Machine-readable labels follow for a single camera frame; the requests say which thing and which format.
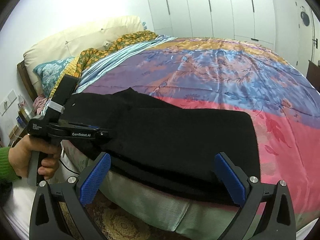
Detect black pants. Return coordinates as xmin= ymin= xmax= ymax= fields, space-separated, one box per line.
xmin=61 ymin=89 xmax=260 ymax=205

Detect person's left hand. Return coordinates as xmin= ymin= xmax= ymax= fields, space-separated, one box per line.
xmin=8 ymin=135 xmax=62 ymax=180

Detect teal floral pillow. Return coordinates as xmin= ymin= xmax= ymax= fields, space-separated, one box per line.
xmin=33 ymin=56 xmax=74 ymax=98

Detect yellow dotted pillow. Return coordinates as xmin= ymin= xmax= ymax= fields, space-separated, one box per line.
xmin=49 ymin=55 xmax=82 ymax=98

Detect orange green floral blanket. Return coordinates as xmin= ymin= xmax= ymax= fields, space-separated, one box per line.
xmin=73 ymin=30 xmax=158 ymax=77

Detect cream padded headboard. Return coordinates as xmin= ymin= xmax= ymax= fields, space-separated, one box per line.
xmin=17 ymin=15 xmax=145 ymax=100

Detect dark wooden cabinet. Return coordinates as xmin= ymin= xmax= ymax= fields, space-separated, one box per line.
xmin=306 ymin=61 xmax=320 ymax=92

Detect multicoloured floral bedspread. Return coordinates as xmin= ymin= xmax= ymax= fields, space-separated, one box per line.
xmin=79 ymin=36 xmax=319 ymax=228

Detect white door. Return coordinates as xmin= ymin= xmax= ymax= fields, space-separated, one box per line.
xmin=293 ymin=0 xmax=314 ymax=76

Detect white built-in wardrobe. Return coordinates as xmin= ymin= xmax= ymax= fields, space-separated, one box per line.
xmin=148 ymin=0 xmax=276 ymax=49

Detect white wall switch plate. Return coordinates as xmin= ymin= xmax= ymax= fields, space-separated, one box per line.
xmin=0 ymin=90 xmax=17 ymax=116

